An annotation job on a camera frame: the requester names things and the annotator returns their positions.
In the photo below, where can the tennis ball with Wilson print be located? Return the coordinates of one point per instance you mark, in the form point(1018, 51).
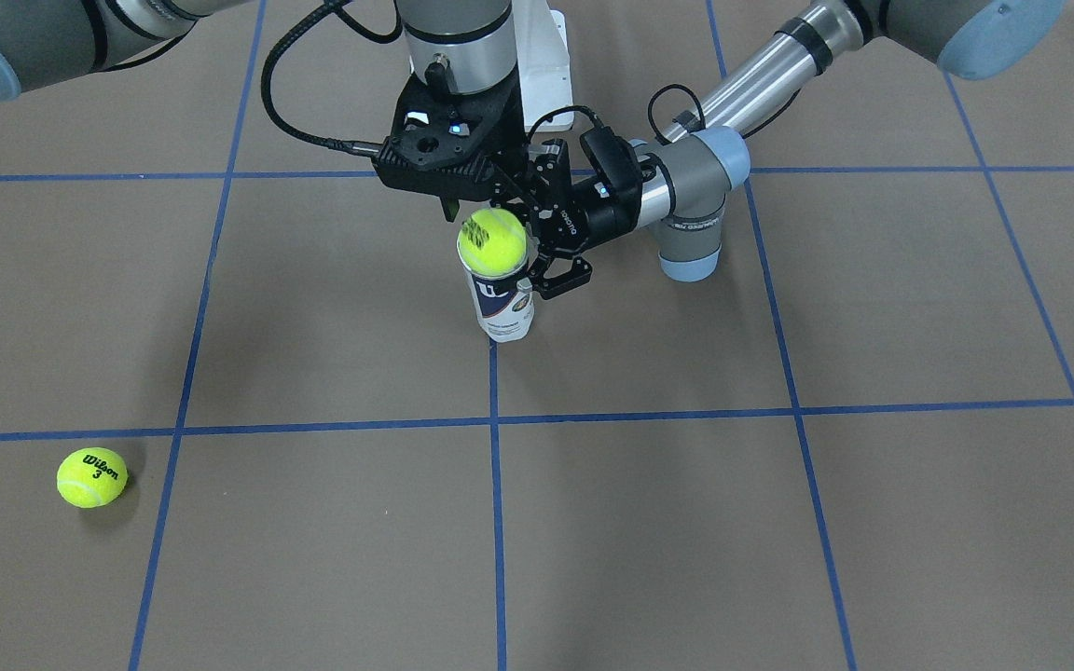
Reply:
point(92, 477)

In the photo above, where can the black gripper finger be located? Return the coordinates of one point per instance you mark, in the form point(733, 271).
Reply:
point(553, 273)
point(451, 208)
point(535, 177)

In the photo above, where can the white central pedestal column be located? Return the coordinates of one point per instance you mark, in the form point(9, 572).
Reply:
point(544, 59)

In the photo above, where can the tennis ball with Roland Garros print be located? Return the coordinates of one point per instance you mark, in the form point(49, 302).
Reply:
point(492, 243)

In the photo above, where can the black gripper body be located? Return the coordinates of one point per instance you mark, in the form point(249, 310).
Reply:
point(506, 166)
point(595, 222)

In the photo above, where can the clear tennis ball can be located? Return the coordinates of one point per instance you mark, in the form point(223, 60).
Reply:
point(503, 300)

